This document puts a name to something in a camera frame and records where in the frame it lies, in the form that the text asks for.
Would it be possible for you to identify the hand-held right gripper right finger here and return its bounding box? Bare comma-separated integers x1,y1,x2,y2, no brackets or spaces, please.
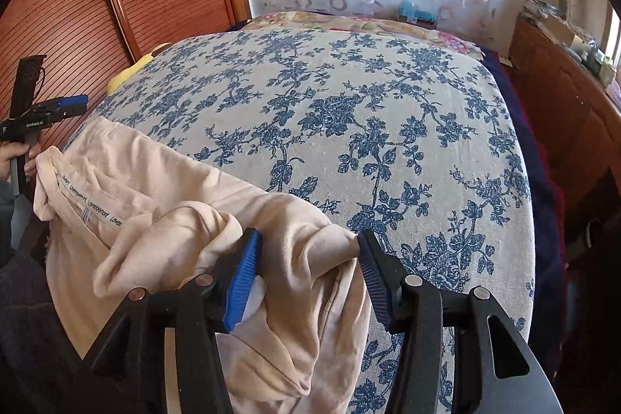
356,229,566,414

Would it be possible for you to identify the cardboard box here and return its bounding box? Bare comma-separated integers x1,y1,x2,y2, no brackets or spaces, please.
543,14,583,47

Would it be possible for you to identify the beige printed t-shirt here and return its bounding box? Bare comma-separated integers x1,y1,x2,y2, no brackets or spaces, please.
33,118,374,414

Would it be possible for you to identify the blue floral bed sheet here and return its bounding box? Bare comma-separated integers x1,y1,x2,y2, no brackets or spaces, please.
68,28,534,414

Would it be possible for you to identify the brown wooden side cabinet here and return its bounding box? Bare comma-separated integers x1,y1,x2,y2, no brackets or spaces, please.
507,14,621,221

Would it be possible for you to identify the yellow pillow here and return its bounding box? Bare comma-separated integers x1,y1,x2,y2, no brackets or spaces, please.
106,47,168,95

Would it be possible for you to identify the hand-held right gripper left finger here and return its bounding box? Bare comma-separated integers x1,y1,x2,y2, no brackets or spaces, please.
80,227,265,414

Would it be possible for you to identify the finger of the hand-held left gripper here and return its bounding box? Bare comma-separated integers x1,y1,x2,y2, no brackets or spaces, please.
36,94,90,108
43,102,87,120

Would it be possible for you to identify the light blue toy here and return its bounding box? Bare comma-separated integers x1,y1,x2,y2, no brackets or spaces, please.
398,1,437,25

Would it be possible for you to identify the pink floral quilt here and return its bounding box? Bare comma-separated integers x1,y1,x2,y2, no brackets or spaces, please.
243,10,483,62

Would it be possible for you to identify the navy blue blanket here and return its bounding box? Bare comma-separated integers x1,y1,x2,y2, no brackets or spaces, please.
478,50,568,347

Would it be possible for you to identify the person's left hand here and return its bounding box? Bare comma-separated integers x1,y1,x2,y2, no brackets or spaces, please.
0,141,40,183

